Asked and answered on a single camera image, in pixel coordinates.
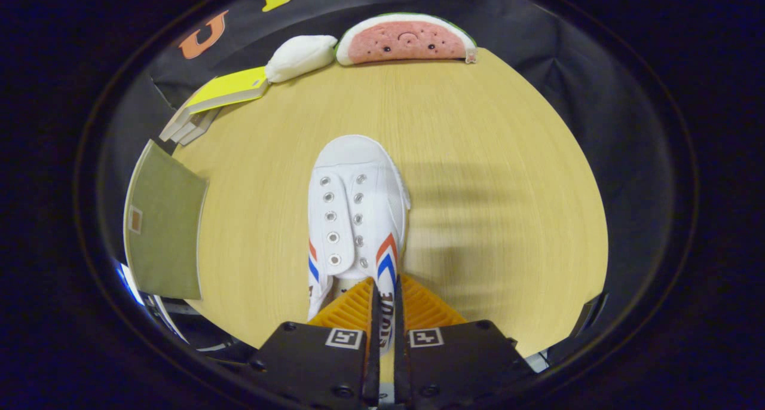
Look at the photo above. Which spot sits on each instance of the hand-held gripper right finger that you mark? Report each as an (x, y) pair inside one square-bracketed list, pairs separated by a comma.
[(399, 362)]

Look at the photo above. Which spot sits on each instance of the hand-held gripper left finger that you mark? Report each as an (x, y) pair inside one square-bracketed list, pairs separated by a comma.
[(373, 362)]

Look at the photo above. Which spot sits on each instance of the white canvas shoe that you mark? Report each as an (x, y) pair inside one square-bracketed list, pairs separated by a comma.
[(352, 159)]

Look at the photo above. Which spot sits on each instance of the grey-green fabric storage box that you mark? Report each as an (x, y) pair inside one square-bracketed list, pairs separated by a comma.
[(167, 219)]

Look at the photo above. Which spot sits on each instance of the dark blue book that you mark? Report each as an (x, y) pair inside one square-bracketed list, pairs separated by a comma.
[(200, 129)]

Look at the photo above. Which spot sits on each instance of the cream book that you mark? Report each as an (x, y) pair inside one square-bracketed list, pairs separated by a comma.
[(188, 129)]

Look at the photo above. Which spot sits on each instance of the yellow book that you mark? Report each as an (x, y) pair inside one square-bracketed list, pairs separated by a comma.
[(227, 90)]

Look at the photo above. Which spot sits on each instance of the black backdrop cloth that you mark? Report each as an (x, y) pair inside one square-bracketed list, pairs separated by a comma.
[(568, 99)]

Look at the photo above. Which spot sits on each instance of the white plush toy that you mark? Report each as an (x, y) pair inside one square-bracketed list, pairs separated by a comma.
[(299, 57)]

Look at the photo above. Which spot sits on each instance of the watermelon slice plush toy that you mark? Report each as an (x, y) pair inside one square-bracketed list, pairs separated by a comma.
[(406, 42)]

